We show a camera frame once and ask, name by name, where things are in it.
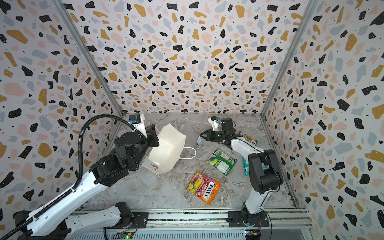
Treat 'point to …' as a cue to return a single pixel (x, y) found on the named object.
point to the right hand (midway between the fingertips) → (198, 132)
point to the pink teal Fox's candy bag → (200, 141)
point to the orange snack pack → (204, 187)
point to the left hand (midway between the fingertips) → (154, 123)
